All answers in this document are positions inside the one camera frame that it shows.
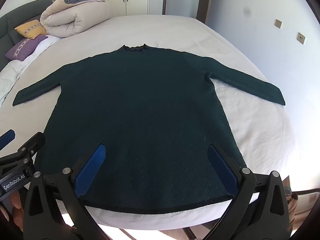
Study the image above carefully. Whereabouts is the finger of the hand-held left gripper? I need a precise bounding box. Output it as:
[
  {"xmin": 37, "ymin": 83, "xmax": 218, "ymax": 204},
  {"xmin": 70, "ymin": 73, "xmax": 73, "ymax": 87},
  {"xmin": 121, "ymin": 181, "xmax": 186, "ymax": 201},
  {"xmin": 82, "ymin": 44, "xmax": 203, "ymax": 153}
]
[
  {"xmin": 0, "ymin": 129, "xmax": 16, "ymax": 151},
  {"xmin": 0, "ymin": 132, "xmax": 46, "ymax": 173}
]

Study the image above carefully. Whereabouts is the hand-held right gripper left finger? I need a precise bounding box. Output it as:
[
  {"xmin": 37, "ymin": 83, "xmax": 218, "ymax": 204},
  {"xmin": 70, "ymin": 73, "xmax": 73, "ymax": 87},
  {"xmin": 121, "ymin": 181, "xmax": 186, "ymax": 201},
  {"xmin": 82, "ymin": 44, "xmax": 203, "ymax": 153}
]
[{"xmin": 22, "ymin": 143, "xmax": 108, "ymax": 240}]

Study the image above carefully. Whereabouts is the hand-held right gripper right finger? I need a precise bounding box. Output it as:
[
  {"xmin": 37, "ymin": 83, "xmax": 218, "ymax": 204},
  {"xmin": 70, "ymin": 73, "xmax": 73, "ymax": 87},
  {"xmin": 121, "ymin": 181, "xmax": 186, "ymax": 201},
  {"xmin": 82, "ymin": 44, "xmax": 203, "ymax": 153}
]
[{"xmin": 207, "ymin": 144, "xmax": 291, "ymax": 240}]

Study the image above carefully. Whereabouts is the dark green sweater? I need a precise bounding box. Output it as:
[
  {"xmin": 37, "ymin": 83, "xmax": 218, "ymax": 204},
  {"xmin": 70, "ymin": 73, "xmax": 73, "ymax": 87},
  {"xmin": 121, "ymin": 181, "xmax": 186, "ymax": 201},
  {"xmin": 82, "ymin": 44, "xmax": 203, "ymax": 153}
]
[{"xmin": 12, "ymin": 44, "xmax": 286, "ymax": 215}]

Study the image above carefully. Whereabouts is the person's left hand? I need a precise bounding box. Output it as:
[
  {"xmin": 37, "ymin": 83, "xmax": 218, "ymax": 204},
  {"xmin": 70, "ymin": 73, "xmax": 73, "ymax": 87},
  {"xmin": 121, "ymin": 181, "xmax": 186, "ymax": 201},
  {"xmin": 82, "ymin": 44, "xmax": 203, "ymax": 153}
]
[{"xmin": 0, "ymin": 190, "xmax": 26, "ymax": 233}]

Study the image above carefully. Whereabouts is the white crumpled quilt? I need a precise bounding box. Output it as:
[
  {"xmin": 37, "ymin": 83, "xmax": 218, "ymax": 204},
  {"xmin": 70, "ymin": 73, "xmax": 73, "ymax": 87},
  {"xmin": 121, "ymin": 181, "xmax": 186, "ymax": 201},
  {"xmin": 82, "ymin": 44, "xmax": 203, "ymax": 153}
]
[{"xmin": 0, "ymin": 59, "xmax": 27, "ymax": 105}]

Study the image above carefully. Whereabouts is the purple patterned pillow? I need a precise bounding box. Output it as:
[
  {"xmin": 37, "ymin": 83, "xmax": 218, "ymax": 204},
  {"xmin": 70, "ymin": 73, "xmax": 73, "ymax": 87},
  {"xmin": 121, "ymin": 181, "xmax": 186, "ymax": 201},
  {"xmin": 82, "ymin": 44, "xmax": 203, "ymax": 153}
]
[{"xmin": 5, "ymin": 35, "xmax": 48, "ymax": 62}]

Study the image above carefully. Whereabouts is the yellow patterned pillow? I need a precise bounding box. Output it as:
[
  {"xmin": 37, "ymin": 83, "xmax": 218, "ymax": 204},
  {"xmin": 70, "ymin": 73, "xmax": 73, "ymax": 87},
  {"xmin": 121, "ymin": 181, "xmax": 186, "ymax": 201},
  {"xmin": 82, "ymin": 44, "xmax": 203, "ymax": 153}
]
[{"xmin": 14, "ymin": 21, "xmax": 48, "ymax": 40}]

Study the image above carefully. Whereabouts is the grey upholstered headboard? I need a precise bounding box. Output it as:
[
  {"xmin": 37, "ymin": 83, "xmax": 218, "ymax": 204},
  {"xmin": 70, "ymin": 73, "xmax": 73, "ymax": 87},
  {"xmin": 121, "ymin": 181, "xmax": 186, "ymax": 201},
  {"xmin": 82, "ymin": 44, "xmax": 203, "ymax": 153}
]
[{"xmin": 0, "ymin": 0, "xmax": 54, "ymax": 67}]

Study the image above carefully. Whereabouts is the white pillow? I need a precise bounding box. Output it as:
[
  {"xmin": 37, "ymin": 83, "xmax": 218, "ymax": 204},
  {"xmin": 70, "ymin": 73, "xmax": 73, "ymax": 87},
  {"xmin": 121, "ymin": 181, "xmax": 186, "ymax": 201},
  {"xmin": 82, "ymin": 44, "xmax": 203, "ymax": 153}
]
[{"xmin": 40, "ymin": 0, "xmax": 110, "ymax": 38}]

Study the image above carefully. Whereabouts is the white bed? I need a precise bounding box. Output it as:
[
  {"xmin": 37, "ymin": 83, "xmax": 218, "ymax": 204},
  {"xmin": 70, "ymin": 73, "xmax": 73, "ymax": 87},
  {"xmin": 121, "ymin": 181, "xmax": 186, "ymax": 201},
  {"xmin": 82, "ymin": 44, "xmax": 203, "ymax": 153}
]
[{"xmin": 0, "ymin": 14, "xmax": 320, "ymax": 230}]

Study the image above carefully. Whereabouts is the brown wooden door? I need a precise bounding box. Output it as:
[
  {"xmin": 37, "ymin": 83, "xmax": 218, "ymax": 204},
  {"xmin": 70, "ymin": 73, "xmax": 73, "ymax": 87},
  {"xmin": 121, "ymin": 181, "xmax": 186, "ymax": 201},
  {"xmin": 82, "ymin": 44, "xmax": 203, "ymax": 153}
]
[{"xmin": 162, "ymin": 0, "xmax": 217, "ymax": 24}]

